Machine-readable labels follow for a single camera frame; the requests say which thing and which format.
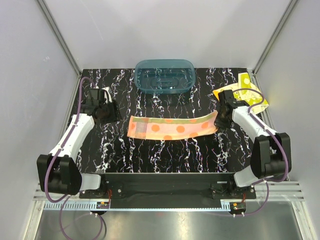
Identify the orange polka dot towel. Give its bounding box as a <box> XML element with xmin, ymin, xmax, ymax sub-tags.
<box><xmin>127</xmin><ymin>110</ymin><xmax>218</xmax><ymax>141</ymax></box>

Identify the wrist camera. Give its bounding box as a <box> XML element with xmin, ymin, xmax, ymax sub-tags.
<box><xmin>86</xmin><ymin>86</ymin><xmax>112</xmax><ymax>106</ymax></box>
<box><xmin>218</xmin><ymin>89</ymin><xmax>237</xmax><ymax>105</ymax></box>

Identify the right aluminium frame post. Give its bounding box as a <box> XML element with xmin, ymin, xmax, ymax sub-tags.
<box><xmin>252</xmin><ymin>0</ymin><xmax>299</xmax><ymax>76</ymax></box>

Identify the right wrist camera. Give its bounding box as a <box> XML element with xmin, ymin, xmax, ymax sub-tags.
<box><xmin>218</xmin><ymin>89</ymin><xmax>237</xmax><ymax>105</ymax></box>

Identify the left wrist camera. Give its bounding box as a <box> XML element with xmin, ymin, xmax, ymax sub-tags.
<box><xmin>86</xmin><ymin>86</ymin><xmax>112</xmax><ymax>106</ymax></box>

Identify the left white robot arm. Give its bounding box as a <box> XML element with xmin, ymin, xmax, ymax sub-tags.
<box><xmin>36</xmin><ymin>99</ymin><xmax>121</xmax><ymax>203</ymax></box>

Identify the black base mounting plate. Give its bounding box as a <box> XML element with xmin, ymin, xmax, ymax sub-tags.
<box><xmin>79</xmin><ymin>173</ymin><xmax>257</xmax><ymax>210</ymax></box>

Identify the connector board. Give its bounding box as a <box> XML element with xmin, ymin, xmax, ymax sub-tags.
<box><xmin>96</xmin><ymin>200</ymin><xmax>111</xmax><ymax>209</ymax></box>
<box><xmin>231</xmin><ymin>202</ymin><xmax>247</xmax><ymax>211</ymax></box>

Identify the yellow patterned towel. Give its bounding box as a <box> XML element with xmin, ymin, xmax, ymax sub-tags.
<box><xmin>213</xmin><ymin>72</ymin><xmax>269</xmax><ymax>115</ymax></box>

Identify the left aluminium frame post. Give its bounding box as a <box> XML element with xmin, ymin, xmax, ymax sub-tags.
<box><xmin>36</xmin><ymin>0</ymin><xmax>82</xmax><ymax>77</ymax></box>

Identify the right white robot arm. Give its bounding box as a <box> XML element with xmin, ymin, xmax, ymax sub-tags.
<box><xmin>214</xmin><ymin>100</ymin><xmax>292</xmax><ymax>199</ymax></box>

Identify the teal plastic basin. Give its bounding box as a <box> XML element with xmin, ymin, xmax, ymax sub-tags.
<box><xmin>134</xmin><ymin>59</ymin><xmax>196</xmax><ymax>95</ymax></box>

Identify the front aluminium rail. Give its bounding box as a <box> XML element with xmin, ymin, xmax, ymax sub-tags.
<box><xmin>32</xmin><ymin>181</ymin><xmax>304</xmax><ymax>202</ymax></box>

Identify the right connector board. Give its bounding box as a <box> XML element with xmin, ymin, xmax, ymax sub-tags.
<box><xmin>231</xmin><ymin>202</ymin><xmax>247</xmax><ymax>211</ymax></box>

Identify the left connector board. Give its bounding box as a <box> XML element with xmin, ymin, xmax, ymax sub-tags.
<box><xmin>96</xmin><ymin>200</ymin><xmax>111</xmax><ymax>209</ymax></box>

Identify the aluminium frame post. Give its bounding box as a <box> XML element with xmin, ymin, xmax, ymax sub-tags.
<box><xmin>252</xmin><ymin>0</ymin><xmax>299</xmax><ymax>76</ymax></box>
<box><xmin>36</xmin><ymin>0</ymin><xmax>82</xmax><ymax>77</ymax></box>

